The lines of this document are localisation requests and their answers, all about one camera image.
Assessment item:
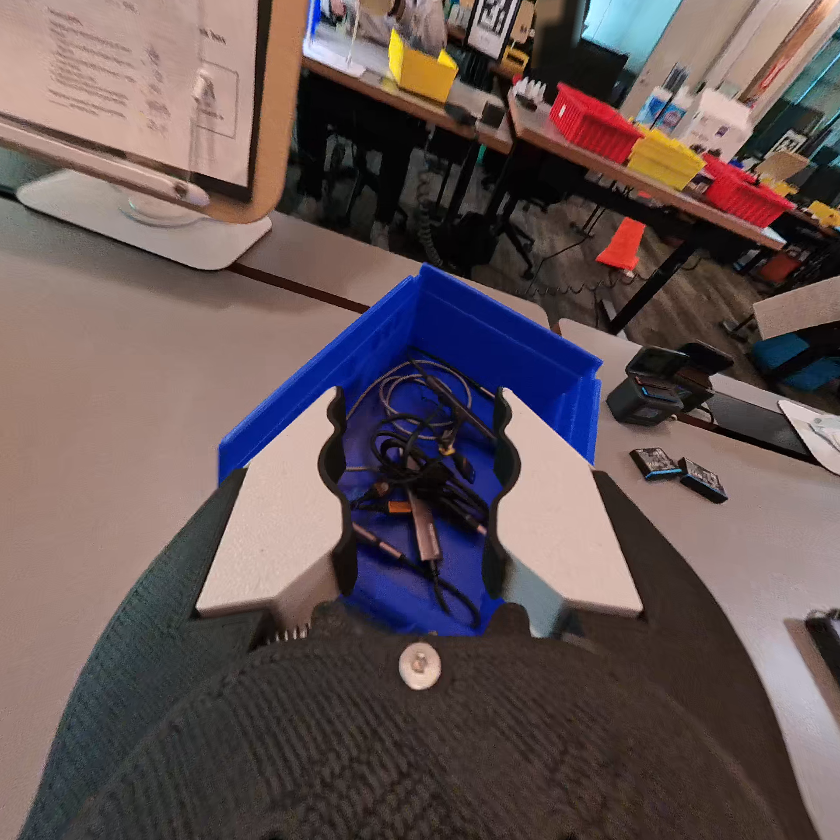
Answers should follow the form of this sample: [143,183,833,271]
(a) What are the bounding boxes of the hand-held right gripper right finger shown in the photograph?
[481,386,644,641]

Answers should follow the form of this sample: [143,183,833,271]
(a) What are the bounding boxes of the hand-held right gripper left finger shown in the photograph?
[196,386,361,641]

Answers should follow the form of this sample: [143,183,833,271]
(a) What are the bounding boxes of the blue plastic bin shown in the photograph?
[218,262,603,639]

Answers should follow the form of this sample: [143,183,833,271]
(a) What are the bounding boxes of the dark grey adapter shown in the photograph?
[404,489,445,563]

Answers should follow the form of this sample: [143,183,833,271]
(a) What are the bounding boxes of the black flat pad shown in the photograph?
[707,390,821,464]

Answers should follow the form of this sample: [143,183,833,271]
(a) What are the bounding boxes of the white paper sheet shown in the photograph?
[777,398,840,476]

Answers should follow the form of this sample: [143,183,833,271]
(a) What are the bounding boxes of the blue cushion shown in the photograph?
[750,331,840,395]

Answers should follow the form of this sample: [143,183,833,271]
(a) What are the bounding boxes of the orange traffic cone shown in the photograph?
[595,217,647,273]

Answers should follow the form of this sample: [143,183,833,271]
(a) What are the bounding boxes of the black device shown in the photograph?
[804,609,840,691]

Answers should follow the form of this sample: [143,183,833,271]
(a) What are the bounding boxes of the grey tilted board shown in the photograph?
[752,276,840,341]

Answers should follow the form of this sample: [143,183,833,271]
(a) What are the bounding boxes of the long wooden table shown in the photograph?
[508,98,788,336]

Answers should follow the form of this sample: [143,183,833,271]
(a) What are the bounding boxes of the red plastic basket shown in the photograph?
[702,154,796,228]
[549,83,644,164]

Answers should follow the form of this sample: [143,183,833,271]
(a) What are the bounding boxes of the yellow plastic bin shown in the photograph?
[387,28,459,105]
[626,128,706,191]

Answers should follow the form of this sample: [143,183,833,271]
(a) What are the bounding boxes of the computer monitor with white stand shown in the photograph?
[0,0,311,271]

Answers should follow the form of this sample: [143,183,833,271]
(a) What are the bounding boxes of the white cardboard box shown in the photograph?
[682,87,754,161]

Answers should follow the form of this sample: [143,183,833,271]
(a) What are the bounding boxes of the printed paper sheet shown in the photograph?
[0,0,260,188]

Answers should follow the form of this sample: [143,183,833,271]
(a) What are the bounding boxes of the printed marker board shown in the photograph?
[466,0,521,59]

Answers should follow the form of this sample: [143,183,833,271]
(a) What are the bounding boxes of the black camera battery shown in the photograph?
[629,447,685,482]
[677,457,729,505]

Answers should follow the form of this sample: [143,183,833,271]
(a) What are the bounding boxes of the black cable orange plug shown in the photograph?
[353,482,412,517]

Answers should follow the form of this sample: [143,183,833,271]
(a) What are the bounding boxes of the black tangled cable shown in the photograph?
[351,413,492,632]

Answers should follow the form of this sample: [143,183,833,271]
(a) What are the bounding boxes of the grey coiled cable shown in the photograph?
[346,358,497,448]

